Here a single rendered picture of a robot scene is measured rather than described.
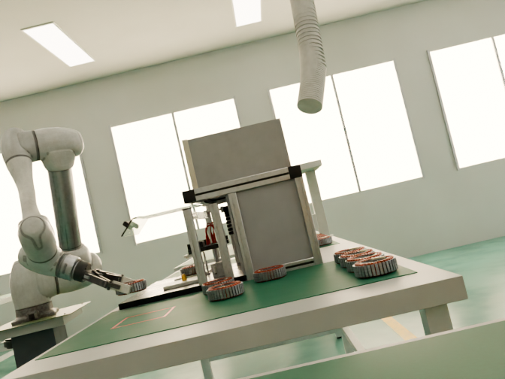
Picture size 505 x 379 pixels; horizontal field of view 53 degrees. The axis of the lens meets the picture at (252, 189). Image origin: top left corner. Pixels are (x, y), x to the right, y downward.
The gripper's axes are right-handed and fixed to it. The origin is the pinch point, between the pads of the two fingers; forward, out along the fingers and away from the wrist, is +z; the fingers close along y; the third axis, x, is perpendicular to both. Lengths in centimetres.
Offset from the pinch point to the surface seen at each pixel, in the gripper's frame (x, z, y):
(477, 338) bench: 32, 70, 117
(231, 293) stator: 14, 36, 34
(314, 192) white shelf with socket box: 61, 63, -132
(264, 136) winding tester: 67, 30, -12
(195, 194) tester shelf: 38.3, 12.6, -0.9
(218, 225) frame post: 29.7, 23.9, -3.0
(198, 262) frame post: 14.8, 20.7, -3.0
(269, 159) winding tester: 59, 35, -12
